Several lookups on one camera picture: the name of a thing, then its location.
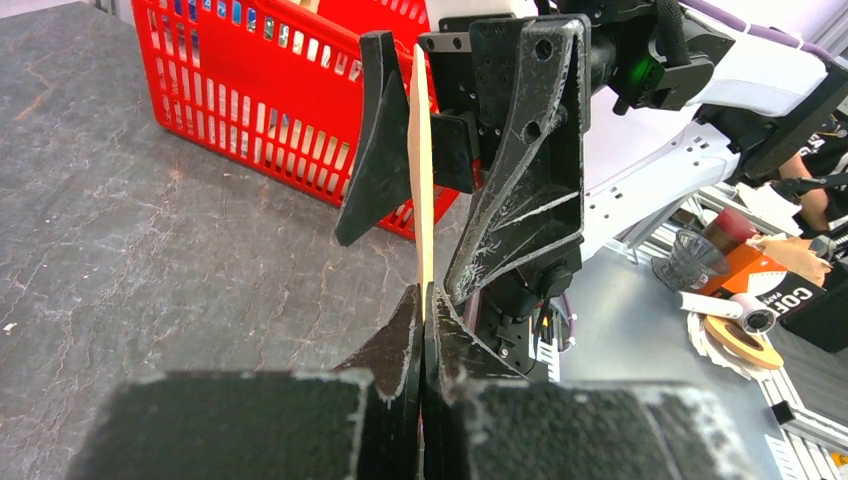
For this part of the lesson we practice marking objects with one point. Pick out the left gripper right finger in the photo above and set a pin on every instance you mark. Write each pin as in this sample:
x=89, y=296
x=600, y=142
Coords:
x=482, y=419

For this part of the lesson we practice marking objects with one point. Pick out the brown paper coffee filter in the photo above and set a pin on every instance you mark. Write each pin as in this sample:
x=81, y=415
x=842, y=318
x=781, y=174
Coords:
x=419, y=146

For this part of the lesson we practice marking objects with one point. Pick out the red plastic basket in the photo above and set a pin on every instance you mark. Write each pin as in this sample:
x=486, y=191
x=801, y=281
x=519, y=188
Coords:
x=278, y=86

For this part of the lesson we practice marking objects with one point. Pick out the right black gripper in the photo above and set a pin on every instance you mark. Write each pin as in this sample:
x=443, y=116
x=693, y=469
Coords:
x=524, y=84

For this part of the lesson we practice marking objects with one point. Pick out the wooden ring offtable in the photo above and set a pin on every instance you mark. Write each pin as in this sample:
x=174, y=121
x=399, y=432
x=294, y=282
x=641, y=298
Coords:
x=745, y=346

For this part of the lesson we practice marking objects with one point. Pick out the clear glass dripper offtable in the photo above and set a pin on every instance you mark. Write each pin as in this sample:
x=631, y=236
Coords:
x=692, y=262

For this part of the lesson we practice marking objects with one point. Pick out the orange black cardboard box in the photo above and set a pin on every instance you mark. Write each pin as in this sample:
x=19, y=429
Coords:
x=755, y=273

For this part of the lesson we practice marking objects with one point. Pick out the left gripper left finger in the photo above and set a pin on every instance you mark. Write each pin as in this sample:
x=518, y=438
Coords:
x=358, y=420

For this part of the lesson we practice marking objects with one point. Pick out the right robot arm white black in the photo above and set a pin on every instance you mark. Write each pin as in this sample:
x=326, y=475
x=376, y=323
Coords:
x=682, y=95

